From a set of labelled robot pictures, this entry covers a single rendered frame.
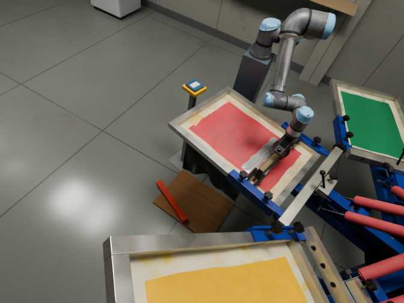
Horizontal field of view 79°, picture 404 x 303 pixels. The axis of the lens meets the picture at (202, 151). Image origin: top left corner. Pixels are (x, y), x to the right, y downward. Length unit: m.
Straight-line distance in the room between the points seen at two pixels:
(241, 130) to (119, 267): 1.24
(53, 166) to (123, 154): 0.63
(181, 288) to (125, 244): 0.18
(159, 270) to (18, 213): 2.00
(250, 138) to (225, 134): 0.16
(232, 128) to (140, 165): 1.20
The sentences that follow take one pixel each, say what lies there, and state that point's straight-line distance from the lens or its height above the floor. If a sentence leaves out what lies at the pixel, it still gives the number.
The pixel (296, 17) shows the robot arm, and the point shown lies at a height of 1.63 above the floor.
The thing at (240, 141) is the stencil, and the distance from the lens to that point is 1.55.
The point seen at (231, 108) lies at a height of 0.95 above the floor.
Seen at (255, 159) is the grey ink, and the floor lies 0.96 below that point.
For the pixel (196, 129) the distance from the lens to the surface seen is 1.55.
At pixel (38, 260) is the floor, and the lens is 2.33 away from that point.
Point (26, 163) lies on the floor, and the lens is 2.78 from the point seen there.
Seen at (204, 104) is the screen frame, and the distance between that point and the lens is 1.66.
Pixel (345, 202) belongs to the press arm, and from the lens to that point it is 1.49.
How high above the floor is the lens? 2.09
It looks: 52 degrees down
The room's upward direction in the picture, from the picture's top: 14 degrees clockwise
